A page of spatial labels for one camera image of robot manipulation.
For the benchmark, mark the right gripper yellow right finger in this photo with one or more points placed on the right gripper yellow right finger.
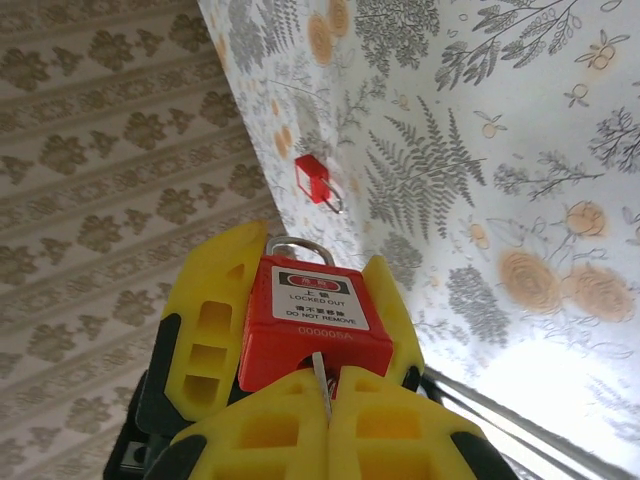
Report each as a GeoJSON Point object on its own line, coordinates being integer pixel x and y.
{"type": "Point", "coordinates": [400, 440]}

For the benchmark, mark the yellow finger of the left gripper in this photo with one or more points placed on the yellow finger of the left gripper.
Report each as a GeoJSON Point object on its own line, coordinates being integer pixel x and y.
{"type": "Point", "coordinates": [400, 340]}
{"type": "Point", "coordinates": [210, 280]}

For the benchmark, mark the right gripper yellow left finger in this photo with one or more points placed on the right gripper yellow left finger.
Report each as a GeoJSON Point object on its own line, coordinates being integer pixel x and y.
{"type": "Point", "coordinates": [260, 440]}

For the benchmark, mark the red safety padlock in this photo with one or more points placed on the red safety padlock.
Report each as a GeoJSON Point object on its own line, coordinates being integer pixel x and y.
{"type": "Point", "coordinates": [320, 345]}
{"type": "Point", "coordinates": [310, 177]}

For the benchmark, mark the silver metal key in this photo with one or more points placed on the silver metal key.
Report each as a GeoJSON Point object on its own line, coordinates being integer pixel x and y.
{"type": "Point", "coordinates": [322, 385]}

